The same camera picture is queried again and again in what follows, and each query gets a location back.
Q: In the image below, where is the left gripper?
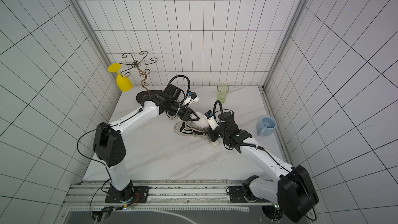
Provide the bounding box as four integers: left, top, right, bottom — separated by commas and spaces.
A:
168, 100, 200, 122

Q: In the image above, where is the black white sneaker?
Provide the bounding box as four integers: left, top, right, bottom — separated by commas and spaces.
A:
174, 121, 206, 136

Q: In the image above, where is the white insole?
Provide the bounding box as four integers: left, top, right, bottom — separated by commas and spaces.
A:
188, 112, 220, 147

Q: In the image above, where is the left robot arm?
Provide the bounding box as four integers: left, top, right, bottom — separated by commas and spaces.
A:
93, 84, 200, 203

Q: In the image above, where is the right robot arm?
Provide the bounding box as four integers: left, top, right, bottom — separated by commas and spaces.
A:
205, 111, 319, 223

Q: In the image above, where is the green transparent cup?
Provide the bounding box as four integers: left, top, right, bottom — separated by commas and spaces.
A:
217, 84, 230, 104

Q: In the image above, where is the blue mug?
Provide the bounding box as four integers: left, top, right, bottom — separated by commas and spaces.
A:
256, 116, 277, 136

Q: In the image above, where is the black metal cup rack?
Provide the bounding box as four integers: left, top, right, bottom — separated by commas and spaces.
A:
121, 50, 162, 104

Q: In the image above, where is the yellow plastic wine glass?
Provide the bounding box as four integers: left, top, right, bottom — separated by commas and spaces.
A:
108, 63, 133, 92

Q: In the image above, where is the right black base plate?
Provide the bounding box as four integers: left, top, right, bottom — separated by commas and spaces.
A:
226, 186, 270, 203

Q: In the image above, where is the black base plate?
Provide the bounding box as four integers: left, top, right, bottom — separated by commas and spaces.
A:
226, 186, 270, 203
105, 186, 150, 204

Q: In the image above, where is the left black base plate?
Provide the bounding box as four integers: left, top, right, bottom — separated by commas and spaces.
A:
105, 186, 150, 204

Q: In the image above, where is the aluminium mounting rail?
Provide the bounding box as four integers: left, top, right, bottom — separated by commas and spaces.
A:
63, 180, 277, 207

